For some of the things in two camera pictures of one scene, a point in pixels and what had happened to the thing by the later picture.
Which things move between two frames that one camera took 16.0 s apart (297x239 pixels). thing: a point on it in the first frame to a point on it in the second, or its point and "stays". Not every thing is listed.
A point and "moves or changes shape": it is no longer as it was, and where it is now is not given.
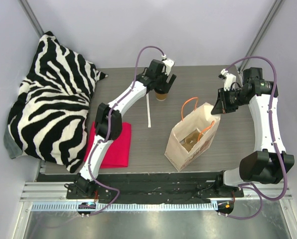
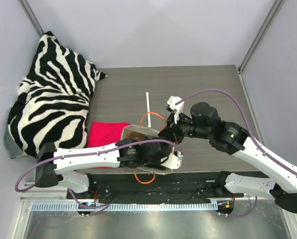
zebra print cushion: [48, 120] stays
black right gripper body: [223, 99] to [171, 128]
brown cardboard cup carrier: [189, 142] to [136, 136]
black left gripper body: [165, 82] to [162, 151]
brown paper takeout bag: [190, 139] moves or changes shape
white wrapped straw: [149, 119] stays
